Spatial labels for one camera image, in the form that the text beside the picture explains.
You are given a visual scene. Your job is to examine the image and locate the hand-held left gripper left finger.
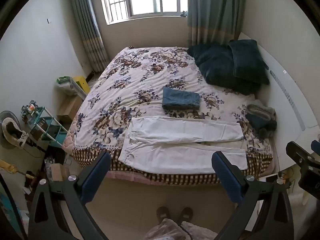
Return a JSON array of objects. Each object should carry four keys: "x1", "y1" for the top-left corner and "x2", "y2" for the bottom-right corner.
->
[{"x1": 28, "y1": 151, "x2": 112, "y2": 240}]

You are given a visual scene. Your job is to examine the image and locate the floral blanket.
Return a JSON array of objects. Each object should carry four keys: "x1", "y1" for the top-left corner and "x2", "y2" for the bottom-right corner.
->
[{"x1": 64, "y1": 46, "x2": 274, "y2": 186}]

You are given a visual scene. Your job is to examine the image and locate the yellow box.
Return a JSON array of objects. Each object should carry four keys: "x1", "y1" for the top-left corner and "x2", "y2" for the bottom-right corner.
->
[{"x1": 72, "y1": 76, "x2": 90, "y2": 94}]

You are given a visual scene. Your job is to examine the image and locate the brown cardboard box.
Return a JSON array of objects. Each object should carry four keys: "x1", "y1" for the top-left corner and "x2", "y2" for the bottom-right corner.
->
[{"x1": 57, "y1": 95, "x2": 83, "y2": 123}]

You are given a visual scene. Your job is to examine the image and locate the teal shelf rack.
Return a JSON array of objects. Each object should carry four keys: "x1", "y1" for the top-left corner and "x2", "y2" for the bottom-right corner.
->
[{"x1": 27, "y1": 106, "x2": 69, "y2": 148}]

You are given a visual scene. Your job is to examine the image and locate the green plastic bag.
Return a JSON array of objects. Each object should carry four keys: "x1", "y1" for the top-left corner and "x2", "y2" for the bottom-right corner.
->
[{"x1": 55, "y1": 76, "x2": 80, "y2": 96}]

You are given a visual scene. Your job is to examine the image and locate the small dark teal pillow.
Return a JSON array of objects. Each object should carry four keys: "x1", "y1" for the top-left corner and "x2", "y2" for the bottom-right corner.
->
[{"x1": 228, "y1": 39, "x2": 270, "y2": 85}]

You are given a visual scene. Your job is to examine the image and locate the folded blue jeans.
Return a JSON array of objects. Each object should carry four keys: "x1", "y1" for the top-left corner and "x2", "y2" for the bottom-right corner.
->
[{"x1": 162, "y1": 87, "x2": 201, "y2": 110}]

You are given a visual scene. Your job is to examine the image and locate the yellow duster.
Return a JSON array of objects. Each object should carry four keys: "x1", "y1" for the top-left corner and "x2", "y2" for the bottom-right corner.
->
[{"x1": 0, "y1": 159, "x2": 28, "y2": 178}]

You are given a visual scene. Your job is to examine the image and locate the dark blue garment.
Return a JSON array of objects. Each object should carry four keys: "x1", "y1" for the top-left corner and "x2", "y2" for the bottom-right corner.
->
[{"x1": 245, "y1": 114, "x2": 277, "y2": 138}]

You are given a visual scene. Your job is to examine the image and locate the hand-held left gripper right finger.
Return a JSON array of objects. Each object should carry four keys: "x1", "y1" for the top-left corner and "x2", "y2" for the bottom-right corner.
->
[{"x1": 211, "y1": 151, "x2": 294, "y2": 240}]

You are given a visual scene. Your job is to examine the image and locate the grey floor fan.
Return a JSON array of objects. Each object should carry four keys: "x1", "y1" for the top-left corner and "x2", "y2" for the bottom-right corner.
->
[{"x1": 0, "y1": 110, "x2": 22, "y2": 148}]

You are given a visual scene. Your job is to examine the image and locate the white pants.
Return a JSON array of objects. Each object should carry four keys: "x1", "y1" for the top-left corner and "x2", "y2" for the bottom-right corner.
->
[{"x1": 118, "y1": 116, "x2": 248, "y2": 174}]

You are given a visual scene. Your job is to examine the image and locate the narrow striped grey curtain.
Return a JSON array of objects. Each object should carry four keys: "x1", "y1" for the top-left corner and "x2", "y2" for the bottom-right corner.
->
[{"x1": 68, "y1": 0, "x2": 110, "y2": 72}]

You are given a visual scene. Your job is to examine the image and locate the wide striped grey curtain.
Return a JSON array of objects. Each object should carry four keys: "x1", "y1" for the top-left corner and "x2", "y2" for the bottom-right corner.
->
[{"x1": 187, "y1": 0, "x2": 247, "y2": 48}]

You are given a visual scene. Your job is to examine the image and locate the brown slipper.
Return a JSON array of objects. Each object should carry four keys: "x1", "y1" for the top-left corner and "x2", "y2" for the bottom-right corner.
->
[
  {"x1": 178, "y1": 207, "x2": 193, "y2": 224},
  {"x1": 156, "y1": 206, "x2": 171, "y2": 224}
]

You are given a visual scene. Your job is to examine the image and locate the open cardboard box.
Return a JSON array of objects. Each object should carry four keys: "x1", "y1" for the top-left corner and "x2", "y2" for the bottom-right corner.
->
[{"x1": 47, "y1": 164, "x2": 70, "y2": 182}]

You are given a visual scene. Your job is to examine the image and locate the white headboard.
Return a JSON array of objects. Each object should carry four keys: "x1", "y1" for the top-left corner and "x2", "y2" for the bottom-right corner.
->
[{"x1": 237, "y1": 32, "x2": 320, "y2": 173}]

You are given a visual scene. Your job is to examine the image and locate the large dark teal pillow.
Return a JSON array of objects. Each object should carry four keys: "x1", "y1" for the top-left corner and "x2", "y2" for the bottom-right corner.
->
[{"x1": 187, "y1": 44, "x2": 260, "y2": 95}]

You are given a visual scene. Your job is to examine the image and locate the grey fuzzy garment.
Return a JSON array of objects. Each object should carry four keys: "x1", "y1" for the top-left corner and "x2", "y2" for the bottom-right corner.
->
[{"x1": 246, "y1": 99, "x2": 277, "y2": 123}]

